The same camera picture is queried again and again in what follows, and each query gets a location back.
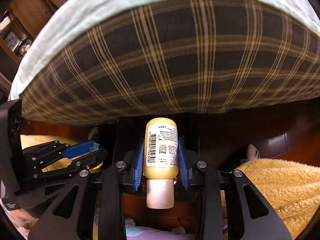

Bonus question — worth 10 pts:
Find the light blue cartoon sheet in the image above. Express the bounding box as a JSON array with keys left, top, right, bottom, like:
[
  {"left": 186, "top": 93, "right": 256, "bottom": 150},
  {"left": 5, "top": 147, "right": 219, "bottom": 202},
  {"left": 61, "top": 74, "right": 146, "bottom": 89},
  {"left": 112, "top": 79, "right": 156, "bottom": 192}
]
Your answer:
[{"left": 9, "top": 0, "right": 319, "bottom": 100}]

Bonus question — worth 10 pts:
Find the yellow lotion bottle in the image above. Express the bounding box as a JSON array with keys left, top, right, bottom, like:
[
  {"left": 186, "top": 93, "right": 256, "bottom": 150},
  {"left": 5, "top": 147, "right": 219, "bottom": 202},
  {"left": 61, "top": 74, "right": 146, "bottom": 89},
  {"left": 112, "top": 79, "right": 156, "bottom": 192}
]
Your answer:
[{"left": 143, "top": 118, "right": 179, "bottom": 209}]

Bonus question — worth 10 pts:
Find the dark wooden wardrobe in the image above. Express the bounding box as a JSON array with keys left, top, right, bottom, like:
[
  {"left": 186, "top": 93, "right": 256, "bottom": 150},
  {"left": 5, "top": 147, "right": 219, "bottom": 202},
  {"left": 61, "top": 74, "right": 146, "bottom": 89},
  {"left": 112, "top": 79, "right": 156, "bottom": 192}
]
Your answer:
[{"left": 1, "top": 0, "right": 67, "bottom": 94}]

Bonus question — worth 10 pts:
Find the plaid bed skirt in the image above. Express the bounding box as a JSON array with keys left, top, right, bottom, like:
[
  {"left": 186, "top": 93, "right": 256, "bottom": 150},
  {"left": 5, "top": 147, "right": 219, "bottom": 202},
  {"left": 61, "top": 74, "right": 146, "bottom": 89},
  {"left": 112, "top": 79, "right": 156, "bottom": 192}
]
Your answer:
[{"left": 21, "top": 0, "right": 319, "bottom": 125}]

